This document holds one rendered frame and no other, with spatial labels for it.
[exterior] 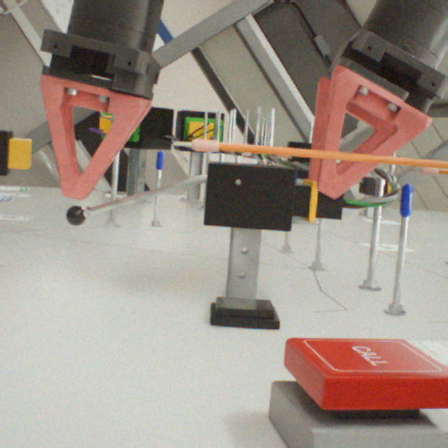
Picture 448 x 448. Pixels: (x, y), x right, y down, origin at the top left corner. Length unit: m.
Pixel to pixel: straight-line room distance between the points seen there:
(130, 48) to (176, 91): 7.66
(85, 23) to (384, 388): 0.32
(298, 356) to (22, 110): 7.94
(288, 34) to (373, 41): 1.07
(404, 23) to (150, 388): 0.29
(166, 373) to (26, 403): 0.07
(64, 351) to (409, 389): 0.18
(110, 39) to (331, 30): 1.12
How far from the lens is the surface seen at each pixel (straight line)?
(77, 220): 0.53
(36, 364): 0.37
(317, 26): 1.58
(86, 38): 0.48
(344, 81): 0.49
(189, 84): 8.16
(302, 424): 0.27
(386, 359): 0.28
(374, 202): 0.54
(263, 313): 0.46
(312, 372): 0.27
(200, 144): 0.38
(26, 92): 8.22
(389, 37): 0.52
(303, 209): 0.51
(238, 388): 0.35
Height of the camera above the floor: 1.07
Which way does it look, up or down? 5 degrees up
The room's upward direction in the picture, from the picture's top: 56 degrees clockwise
